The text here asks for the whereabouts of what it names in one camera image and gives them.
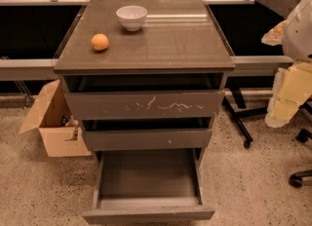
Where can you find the open cardboard box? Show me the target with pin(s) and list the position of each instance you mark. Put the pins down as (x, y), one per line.
(51, 116)

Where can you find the grey drawer cabinet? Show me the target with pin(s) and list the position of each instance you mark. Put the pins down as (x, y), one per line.
(178, 37)

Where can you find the orange fruit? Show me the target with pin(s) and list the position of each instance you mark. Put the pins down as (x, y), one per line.
(100, 42)

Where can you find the grey top drawer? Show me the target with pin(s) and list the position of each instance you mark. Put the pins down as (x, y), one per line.
(99, 97)

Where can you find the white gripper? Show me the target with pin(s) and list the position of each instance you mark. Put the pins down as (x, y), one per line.
(298, 35)

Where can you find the grey middle drawer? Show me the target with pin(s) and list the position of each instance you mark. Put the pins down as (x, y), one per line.
(168, 133)

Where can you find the black side table stand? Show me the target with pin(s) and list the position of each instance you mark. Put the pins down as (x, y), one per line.
(256, 66)

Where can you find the grey open bottom drawer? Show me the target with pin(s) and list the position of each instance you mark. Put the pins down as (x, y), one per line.
(148, 186)

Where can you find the white ceramic bowl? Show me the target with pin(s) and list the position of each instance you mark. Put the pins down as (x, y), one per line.
(131, 17)

